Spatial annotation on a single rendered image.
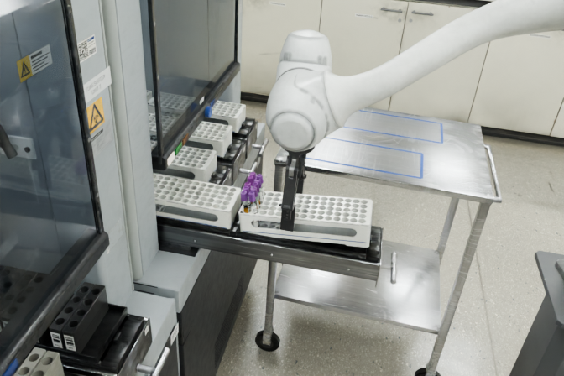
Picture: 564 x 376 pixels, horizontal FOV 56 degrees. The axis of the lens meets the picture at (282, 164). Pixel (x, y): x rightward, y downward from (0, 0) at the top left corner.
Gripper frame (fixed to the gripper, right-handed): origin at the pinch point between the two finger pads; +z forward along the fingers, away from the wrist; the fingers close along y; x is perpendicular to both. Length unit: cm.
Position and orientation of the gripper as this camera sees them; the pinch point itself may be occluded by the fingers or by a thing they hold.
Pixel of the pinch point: (291, 208)
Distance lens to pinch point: 123.0
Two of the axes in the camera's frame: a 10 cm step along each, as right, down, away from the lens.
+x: -9.8, -1.6, 1.3
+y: 2.0, -5.0, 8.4
